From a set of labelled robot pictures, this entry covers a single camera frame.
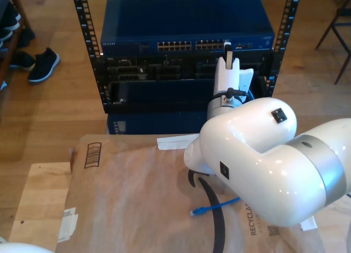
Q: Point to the black rack server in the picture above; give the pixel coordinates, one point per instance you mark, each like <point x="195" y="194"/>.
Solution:
<point x="164" y="69"/>

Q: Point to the dark blue box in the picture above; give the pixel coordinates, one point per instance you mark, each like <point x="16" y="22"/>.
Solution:
<point x="153" y="124"/>

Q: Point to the dark metal chair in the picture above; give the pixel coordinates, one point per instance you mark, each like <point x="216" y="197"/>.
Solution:
<point x="327" y="30"/>

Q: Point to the brown packing paper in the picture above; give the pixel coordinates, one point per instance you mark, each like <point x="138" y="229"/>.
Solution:
<point x="123" y="203"/>

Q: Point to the dark sneaker white sole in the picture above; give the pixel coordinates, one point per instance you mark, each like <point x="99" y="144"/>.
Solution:
<point x="5" y="34"/>
<point x="44" y="63"/>
<point x="11" y="17"/>
<point x="23" y="59"/>

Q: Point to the dark shoe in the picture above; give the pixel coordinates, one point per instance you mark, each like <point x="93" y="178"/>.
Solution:
<point x="26" y="37"/>

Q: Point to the blue network switch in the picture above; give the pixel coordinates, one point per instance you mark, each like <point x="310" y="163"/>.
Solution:
<point x="186" y="19"/>

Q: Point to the black rack frame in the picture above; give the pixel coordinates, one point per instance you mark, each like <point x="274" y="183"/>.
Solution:
<point x="97" y="80"/>

